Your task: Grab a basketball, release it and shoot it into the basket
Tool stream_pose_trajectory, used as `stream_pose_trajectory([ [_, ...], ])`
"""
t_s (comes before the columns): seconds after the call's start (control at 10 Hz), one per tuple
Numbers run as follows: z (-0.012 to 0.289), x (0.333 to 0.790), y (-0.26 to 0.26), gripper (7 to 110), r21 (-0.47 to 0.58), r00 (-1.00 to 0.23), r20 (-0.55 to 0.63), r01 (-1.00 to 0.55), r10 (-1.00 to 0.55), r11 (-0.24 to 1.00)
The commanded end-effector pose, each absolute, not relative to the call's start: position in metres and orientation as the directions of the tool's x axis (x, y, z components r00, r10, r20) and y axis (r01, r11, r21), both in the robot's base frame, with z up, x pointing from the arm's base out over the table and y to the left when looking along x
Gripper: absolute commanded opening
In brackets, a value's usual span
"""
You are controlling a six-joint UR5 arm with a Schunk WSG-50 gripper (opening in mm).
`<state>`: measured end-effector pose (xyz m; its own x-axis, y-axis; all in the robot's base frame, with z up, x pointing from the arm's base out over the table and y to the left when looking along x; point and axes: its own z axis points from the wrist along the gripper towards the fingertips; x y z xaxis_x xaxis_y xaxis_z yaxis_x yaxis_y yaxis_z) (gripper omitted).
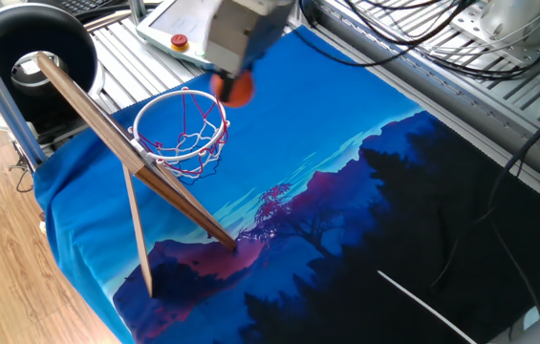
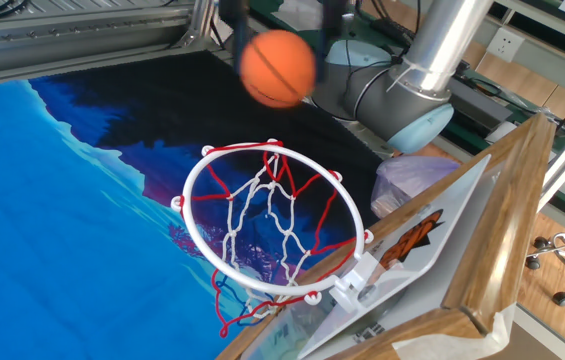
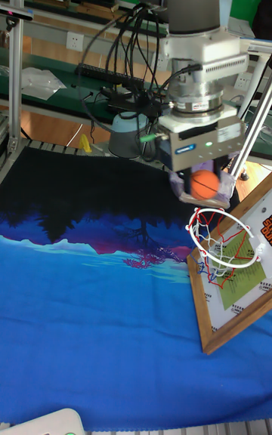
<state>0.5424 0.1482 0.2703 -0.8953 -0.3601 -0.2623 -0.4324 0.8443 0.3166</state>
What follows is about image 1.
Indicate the grey Schunk gripper body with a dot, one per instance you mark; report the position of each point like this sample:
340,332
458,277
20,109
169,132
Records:
245,33

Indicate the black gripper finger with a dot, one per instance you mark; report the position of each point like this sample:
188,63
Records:
227,88

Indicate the orange mini basketball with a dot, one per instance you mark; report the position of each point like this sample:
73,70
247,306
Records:
244,91

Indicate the white teach pendant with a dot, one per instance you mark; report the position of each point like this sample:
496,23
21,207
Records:
174,19

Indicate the white hoop with net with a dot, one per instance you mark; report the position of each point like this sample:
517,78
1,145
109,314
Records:
179,158

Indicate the blue landscape printed cloth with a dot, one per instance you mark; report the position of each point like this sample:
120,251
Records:
298,143

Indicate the wooden backboard stand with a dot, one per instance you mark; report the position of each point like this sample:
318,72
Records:
88,114

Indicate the black keyboard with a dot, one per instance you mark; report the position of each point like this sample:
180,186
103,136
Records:
80,6

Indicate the silver robot mounting plate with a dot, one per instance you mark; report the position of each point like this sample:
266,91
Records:
470,24

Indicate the aluminium upright post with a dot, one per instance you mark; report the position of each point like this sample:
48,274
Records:
137,9

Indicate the wooden frame support leg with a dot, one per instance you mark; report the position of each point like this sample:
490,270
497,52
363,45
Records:
138,234

